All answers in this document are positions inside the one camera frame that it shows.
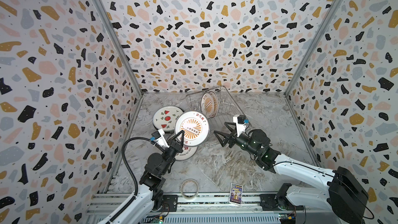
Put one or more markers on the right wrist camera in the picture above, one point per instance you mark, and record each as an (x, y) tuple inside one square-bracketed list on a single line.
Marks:
[(242, 123)]

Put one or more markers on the orange sunburst plate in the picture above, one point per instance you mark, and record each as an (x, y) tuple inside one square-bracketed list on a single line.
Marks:
[(207, 105), (215, 103), (196, 127)]

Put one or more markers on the watermelon pattern plate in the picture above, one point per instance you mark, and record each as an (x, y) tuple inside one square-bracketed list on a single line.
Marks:
[(166, 117)]

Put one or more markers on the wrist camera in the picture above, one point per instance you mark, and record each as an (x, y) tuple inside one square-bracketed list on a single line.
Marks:
[(242, 123), (159, 139)]

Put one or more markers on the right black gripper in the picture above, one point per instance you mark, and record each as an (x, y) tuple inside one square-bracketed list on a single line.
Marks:
[(233, 137)]

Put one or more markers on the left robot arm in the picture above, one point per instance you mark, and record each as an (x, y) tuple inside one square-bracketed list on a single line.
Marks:
[(148, 193)]

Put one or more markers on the purple card box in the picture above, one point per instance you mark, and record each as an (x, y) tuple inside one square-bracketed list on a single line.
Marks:
[(236, 193)]

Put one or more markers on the orange sunburst plate front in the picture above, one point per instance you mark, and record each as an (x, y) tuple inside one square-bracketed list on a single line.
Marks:
[(196, 127)]

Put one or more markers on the wire dish rack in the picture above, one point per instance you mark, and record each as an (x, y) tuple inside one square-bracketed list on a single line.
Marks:
[(228, 108)]

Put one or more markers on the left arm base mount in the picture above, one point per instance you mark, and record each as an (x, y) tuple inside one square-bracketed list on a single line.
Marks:
[(166, 203)]

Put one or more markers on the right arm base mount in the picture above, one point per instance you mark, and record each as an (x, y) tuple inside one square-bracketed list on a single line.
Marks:
[(279, 200)]

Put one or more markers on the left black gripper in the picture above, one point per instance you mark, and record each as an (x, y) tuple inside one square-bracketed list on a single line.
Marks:
[(175, 149)]

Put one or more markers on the aluminium front rail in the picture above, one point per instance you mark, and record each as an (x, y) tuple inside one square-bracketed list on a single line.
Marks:
[(213, 208)]

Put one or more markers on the red character white plate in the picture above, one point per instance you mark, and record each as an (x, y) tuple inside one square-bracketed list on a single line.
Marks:
[(187, 152)]

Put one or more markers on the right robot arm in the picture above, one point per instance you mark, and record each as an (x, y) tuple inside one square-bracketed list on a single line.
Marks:
[(337, 190)]

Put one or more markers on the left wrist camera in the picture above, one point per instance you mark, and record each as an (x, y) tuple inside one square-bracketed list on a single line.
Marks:
[(159, 139)]

